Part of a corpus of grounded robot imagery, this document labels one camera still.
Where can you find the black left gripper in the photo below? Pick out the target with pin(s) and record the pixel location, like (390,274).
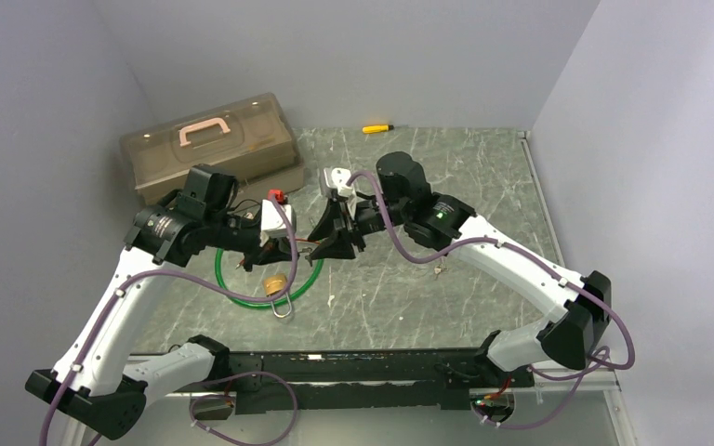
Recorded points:
(278,250)

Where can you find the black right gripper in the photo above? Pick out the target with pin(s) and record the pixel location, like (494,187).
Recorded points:
(337,245)

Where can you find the bunch of small keys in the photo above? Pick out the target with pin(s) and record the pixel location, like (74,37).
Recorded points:
(440,269)

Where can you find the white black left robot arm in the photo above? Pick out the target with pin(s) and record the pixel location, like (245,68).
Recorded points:
(93,382)

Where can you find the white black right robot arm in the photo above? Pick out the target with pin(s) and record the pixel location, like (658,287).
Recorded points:
(574,308)

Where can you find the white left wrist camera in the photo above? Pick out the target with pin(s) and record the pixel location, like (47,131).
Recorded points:
(277,217)

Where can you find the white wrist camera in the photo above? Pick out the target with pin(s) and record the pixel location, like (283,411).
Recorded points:
(334,187)
(277,217)

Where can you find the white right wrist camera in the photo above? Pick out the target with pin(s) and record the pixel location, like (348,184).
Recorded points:
(334,187)

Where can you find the brown translucent toolbox pink handle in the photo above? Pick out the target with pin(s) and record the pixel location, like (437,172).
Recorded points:
(250,139)

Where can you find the yellow handled screwdriver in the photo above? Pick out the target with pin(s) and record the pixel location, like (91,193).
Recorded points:
(376,129)

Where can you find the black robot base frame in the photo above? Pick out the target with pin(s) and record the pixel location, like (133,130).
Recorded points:
(444,378)

